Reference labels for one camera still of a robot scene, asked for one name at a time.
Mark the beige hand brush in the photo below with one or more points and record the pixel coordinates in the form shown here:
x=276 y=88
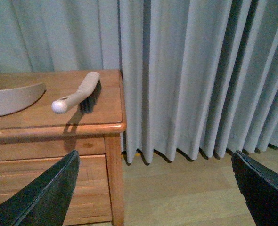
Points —
x=85 y=96

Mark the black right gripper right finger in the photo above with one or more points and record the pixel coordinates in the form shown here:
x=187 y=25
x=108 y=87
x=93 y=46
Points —
x=259 y=186

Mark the wooden nightstand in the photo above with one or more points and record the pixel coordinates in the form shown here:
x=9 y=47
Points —
x=35 y=138

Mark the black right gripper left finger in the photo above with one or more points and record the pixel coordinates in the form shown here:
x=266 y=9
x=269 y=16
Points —
x=44 y=201

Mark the beige plastic dustpan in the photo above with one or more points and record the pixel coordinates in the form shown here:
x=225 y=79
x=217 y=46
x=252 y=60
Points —
x=16 y=99

